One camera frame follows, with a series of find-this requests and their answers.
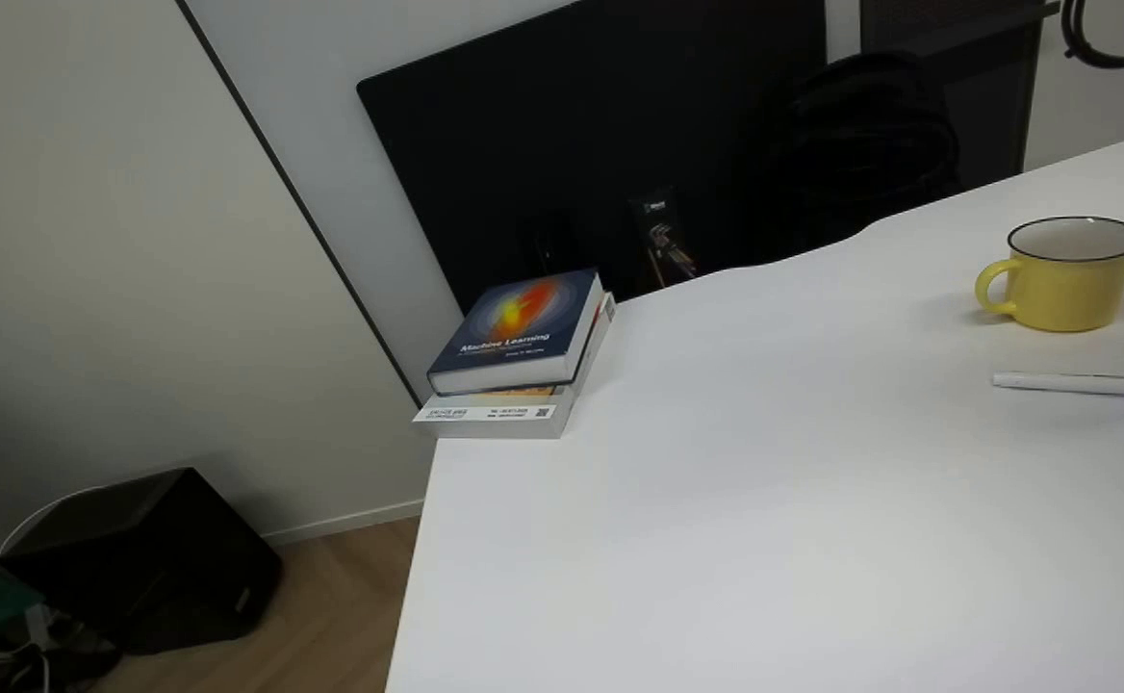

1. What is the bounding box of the yellow enamel cup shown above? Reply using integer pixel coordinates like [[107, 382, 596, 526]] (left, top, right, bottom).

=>
[[973, 214, 1124, 336]]

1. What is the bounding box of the white marker blue cap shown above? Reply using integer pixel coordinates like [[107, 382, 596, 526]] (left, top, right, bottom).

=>
[[990, 373, 1124, 397]]

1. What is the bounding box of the blue book orange cover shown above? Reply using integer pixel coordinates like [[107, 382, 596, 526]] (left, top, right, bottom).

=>
[[428, 268, 604, 391]]

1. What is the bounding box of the white book underneath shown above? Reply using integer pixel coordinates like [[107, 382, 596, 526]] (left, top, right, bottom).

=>
[[412, 296, 615, 438]]

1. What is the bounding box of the black monitor panel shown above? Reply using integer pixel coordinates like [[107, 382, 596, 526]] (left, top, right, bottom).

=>
[[360, 0, 827, 304]]

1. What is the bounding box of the black office chair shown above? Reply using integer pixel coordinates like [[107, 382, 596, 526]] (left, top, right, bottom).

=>
[[749, 53, 960, 256]]

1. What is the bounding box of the black box on floor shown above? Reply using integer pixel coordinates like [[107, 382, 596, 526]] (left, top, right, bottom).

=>
[[0, 468, 280, 655]]

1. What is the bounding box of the black cable on wall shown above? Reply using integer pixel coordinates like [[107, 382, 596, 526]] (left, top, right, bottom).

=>
[[1058, 0, 1124, 73]]

